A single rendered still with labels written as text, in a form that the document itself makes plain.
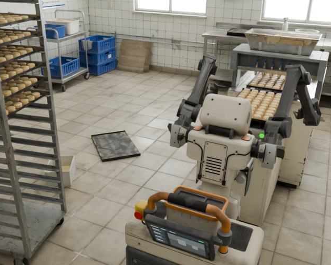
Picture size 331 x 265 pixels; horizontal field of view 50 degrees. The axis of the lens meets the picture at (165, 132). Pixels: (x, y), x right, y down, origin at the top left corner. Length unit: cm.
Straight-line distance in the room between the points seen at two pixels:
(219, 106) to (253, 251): 61
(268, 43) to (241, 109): 148
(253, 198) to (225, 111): 117
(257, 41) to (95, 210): 186
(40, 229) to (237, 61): 198
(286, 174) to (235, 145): 177
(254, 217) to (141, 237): 135
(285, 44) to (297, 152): 89
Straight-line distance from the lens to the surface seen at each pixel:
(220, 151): 154
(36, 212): 277
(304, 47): 294
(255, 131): 233
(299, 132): 307
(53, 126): 240
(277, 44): 295
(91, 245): 264
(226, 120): 153
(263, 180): 251
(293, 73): 186
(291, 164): 320
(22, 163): 268
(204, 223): 140
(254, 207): 264
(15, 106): 214
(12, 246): 254
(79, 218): 288
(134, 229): 149
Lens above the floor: 177
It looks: 25 degrees down
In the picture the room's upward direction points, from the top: 1 degrees clockwise
